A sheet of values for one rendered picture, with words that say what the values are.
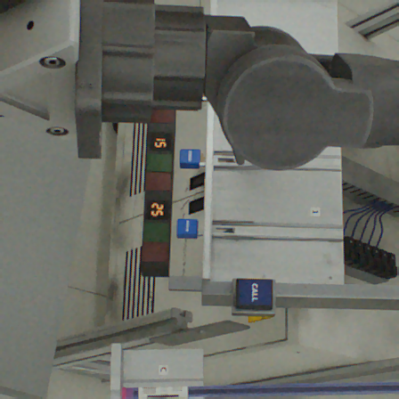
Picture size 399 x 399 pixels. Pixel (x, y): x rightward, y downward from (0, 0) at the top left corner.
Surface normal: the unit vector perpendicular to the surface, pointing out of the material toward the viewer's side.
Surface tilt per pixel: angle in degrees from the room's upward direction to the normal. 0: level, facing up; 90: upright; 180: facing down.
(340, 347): 0
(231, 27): 58
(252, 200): 42
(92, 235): 0
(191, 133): 90
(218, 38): 53
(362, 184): 0
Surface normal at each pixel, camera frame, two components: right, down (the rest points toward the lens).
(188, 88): 0.09, 0.72
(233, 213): 0.05, -0.35
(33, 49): -0.60, -0.23
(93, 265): 0.71, -0.24
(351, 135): 0.13, 0.39
